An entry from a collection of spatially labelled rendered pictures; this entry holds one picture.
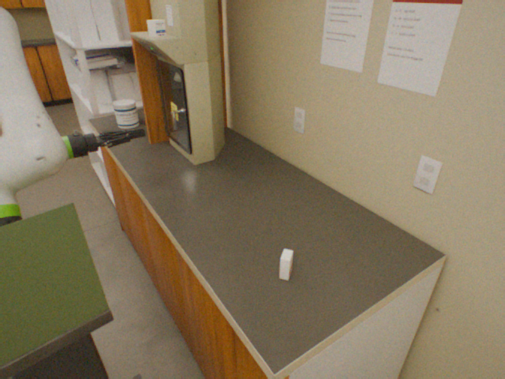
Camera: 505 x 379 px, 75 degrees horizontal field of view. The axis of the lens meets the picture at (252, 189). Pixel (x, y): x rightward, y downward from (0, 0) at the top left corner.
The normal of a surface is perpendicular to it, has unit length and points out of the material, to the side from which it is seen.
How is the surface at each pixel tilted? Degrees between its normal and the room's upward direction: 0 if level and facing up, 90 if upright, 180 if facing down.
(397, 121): 90
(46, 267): 90
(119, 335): 0
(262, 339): 0
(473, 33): 90
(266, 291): 0
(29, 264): 90
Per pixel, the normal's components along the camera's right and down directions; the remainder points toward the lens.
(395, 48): -0.83, 0.29
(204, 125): 0.56, 0.43
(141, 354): 0.00, -0.85
